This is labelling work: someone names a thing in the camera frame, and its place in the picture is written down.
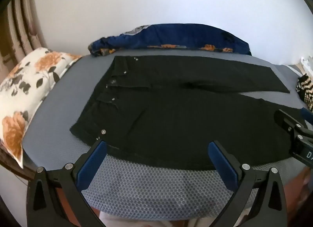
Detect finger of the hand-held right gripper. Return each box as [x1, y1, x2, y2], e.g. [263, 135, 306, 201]
[301, 108, 313, 130]
[274, 109, 303, 136]

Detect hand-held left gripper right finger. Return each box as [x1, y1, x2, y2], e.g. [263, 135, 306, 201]
[208, 140, 288, 227]

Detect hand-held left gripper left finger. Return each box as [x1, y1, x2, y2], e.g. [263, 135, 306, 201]
[26, 140, 107, 227]

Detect black pants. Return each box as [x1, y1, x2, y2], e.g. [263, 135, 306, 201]
[70, 55, 306, 171]

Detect black cream knitted cloth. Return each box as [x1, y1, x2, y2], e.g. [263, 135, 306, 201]
[296, 74, 313, 113]

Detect white cloth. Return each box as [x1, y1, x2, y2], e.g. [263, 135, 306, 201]
[300, 56, 313, 76]

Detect grey mesh mattress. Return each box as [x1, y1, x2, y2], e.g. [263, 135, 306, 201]
[22, 46, 313, 220]

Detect white orange floral pillow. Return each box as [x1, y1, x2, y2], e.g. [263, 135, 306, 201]
[0, 47, 84, 169]

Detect blue floral blanket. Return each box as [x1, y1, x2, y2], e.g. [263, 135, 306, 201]
[88, 23, 252, 57]

